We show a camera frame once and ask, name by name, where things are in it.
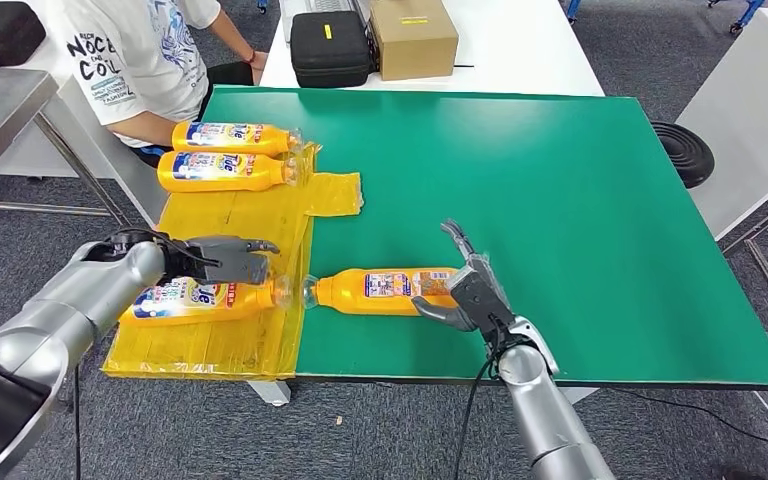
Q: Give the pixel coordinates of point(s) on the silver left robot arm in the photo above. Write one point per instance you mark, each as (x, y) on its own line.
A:
(46, 331)

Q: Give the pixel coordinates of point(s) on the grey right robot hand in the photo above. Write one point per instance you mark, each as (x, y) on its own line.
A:
(444, 314)

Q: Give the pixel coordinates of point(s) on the green table mat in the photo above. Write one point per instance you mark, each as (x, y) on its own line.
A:
(556, 199)

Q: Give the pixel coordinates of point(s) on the white table foot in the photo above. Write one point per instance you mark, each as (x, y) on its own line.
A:
(579, 396)
(271, 395)

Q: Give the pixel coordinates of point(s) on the person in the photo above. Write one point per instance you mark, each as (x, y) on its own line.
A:
(139, 66)

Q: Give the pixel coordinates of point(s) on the blue wheeled frame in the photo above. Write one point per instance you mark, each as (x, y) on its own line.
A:
(748, 13)

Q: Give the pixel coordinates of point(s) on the person's left hand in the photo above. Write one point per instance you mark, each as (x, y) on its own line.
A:
(259, 66)

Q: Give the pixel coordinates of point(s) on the person's left forearm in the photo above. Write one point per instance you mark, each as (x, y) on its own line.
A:
(232, 36)

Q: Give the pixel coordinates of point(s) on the orange plastic detergent bottle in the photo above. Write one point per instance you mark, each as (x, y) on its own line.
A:
(225, 140)
(225, 180)
(351, 295)
(178, 311)

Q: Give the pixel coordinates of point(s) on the yellow plastic wrapped cardboard sheet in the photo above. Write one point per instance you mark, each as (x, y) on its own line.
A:
(251, 218)

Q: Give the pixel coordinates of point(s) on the person's right forearm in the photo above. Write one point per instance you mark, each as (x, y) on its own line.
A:
(145, 127)

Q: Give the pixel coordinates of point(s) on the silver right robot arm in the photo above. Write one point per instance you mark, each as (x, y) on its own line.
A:
(550, 424)

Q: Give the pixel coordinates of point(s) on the white side table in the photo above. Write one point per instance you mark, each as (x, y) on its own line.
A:
(742, 132)

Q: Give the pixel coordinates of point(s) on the white box seat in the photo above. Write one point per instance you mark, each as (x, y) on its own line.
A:
(99, 159)

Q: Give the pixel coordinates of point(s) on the black round stool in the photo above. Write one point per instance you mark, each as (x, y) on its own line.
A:
(683, 152)

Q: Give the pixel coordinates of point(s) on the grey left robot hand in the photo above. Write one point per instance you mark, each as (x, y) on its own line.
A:
(235, 262)

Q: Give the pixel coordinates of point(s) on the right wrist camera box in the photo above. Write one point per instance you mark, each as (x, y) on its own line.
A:
(483, 298)

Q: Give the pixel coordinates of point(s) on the brown cardboard box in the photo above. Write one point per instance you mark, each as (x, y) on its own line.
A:
(414, 38)

